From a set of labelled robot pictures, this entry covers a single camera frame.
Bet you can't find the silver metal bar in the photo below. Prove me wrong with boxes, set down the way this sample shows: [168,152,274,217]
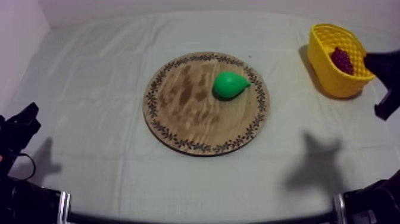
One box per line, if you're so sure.
[57,191,72,224]
[333,193,346,224]

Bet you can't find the green toy pear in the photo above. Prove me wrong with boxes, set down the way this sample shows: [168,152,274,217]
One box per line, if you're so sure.
[212,71,252,99]

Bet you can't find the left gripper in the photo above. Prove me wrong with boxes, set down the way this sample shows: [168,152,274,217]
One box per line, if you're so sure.
[0,102,42,179]

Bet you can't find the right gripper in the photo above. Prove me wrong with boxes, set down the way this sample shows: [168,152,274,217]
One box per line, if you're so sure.
[363,49,400,122]

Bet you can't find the black cable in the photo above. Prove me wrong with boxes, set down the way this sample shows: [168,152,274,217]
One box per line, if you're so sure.
[12,153,37,181]

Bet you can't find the round wooden board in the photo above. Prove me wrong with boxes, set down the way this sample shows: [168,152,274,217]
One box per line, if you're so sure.
[142,51,271,157]

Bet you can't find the purple toy grapes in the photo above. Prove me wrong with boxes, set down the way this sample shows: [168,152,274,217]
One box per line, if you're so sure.
[330,46,355,76]

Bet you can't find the yellow plastic basket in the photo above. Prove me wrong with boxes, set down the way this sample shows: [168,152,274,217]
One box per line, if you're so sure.
[307,23,376,99]

